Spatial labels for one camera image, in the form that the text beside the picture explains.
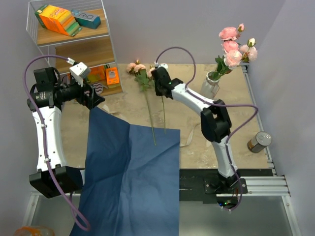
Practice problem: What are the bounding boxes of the peach rose stem short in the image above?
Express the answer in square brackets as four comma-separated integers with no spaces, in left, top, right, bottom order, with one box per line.
[147,64,166,133]

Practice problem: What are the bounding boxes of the peach rose stem long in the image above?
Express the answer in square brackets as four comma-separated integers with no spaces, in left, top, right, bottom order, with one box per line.
[126,60,157,146]

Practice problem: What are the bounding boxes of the pink rose stem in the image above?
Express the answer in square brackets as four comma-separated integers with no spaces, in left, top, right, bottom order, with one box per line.
[225,38,258,71]
[211,24,245,81]

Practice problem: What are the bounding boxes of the blue wrapping paper sheet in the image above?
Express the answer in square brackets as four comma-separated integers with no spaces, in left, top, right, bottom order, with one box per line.
[71,108,180,236]

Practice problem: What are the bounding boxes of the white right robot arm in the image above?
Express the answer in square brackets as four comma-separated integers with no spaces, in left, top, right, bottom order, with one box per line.
[151,64,240,193]

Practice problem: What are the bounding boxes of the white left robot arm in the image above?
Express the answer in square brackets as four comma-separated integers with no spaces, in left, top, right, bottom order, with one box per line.
[27,62,105,198]

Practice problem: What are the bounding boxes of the white ribbed ceramic vase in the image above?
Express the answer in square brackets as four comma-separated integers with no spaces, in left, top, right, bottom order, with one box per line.
[200,71,220,99]

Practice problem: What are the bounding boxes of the purple wavy striped pad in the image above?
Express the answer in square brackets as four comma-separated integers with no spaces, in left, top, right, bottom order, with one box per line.
[89,82,108,96]

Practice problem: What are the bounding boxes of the yellow orange sponge pack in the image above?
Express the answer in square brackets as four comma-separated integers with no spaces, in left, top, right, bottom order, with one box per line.
[87,65,106,83]

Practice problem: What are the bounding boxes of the orange box on lower shelf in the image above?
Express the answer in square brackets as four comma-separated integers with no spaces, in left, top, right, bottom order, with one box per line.
[105,67,120,87]

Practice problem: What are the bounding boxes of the teal toothpaste box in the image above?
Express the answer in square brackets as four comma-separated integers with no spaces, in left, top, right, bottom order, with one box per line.
[71,9,101,30]

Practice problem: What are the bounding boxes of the metal tin can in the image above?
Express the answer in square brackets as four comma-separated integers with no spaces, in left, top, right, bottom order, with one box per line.
[247,131,272,153]

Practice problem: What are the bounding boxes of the orange plastic bag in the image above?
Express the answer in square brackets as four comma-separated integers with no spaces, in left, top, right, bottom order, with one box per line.
[13,226,55,236]

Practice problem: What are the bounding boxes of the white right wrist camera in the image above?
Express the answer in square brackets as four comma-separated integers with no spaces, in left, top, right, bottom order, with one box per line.
[154,61,168,70]

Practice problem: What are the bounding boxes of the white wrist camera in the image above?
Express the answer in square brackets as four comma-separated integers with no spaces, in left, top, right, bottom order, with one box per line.
[66,58,91,87]
[154,61,168,70]

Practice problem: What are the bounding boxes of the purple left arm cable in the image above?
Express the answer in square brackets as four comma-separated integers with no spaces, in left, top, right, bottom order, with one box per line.
[23,54,91,232]

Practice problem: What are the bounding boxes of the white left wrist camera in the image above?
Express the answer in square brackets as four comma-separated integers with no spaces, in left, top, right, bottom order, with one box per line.
[66,58,91,87]

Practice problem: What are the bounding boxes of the white wire wooden shelf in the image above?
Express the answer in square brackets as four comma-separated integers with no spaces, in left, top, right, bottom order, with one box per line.
[26,0,124,96]

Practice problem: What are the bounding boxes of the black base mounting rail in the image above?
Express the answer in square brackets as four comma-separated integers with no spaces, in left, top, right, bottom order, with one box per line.
[31,168,291,206]

